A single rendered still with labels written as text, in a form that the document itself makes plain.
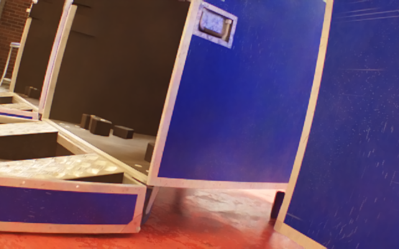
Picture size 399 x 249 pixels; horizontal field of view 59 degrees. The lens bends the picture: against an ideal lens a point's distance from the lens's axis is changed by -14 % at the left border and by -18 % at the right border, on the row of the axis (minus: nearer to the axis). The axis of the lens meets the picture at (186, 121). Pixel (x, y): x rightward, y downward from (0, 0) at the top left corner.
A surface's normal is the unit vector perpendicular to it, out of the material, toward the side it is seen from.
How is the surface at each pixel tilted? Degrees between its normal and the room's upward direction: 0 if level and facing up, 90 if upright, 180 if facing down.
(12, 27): 90
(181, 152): 90
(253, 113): 90
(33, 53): 90
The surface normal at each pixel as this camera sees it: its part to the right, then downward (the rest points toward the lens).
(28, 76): 0.62, 0.19
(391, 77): -0.90, -0.20
